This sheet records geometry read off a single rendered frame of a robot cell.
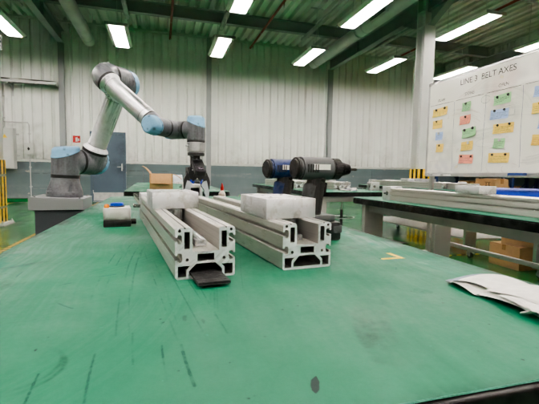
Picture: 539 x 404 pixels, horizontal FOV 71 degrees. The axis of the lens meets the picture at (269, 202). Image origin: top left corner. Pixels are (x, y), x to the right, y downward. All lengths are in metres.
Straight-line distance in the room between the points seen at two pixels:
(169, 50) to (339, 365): 12.67
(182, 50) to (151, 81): 1.37
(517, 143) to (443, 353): 3.34
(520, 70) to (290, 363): 3.59
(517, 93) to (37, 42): 11.97
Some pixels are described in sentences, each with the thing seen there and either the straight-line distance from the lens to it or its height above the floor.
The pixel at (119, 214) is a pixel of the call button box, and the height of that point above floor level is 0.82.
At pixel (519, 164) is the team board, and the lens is 3.70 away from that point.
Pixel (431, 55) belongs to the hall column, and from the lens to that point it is 9.56.
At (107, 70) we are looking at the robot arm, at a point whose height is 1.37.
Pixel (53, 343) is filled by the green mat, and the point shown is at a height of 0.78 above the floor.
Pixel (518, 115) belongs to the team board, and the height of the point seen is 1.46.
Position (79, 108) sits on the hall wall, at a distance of 12.66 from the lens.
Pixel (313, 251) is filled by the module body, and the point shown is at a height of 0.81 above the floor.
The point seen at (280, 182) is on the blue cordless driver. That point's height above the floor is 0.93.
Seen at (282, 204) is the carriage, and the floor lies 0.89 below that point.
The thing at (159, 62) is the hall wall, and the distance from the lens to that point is 12.76.
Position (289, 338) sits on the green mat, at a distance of 0.43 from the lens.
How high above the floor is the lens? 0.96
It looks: 4 degrees down
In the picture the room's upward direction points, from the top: 1 degrees clockwise
